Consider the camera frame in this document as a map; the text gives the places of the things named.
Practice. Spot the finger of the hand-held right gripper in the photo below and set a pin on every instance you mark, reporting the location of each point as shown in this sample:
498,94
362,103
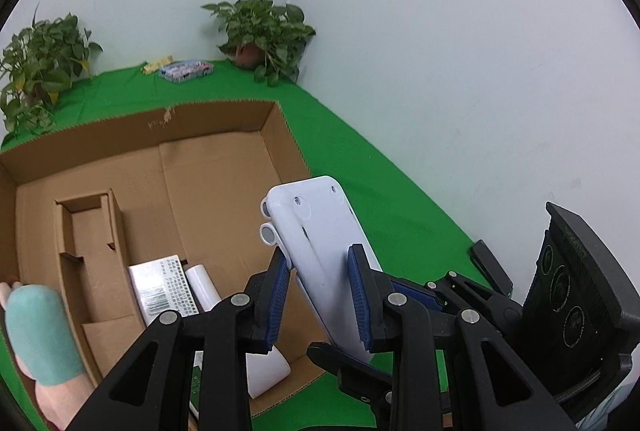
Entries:
490,301
345,366

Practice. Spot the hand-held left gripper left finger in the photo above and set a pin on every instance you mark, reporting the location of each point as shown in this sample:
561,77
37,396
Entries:
277,306

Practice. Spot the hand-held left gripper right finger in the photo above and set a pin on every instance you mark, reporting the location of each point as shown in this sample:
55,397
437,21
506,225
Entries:
360,298

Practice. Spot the white cylindrical tube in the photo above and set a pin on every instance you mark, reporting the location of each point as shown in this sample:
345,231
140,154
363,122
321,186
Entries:
202,286

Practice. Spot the white plastic device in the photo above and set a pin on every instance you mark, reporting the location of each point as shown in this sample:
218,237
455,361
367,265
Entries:
320,231

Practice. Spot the large cardboard box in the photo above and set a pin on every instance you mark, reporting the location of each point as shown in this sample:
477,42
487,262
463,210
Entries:
210,191

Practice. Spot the small cardboard insert tray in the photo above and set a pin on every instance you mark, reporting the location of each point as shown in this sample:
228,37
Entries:
95,261

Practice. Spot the teal pink green plush toy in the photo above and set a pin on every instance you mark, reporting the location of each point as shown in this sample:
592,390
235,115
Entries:
40,336

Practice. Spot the clear box of colourful pieces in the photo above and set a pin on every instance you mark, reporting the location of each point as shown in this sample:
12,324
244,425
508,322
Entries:
187,71

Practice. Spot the small yellow item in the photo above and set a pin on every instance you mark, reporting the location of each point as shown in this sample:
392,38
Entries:
155,66

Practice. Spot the potted plant in brown pot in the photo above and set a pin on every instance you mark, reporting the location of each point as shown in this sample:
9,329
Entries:
260,26

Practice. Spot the bushy potted green plant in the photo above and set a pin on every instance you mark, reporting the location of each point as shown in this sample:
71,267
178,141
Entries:
45,56

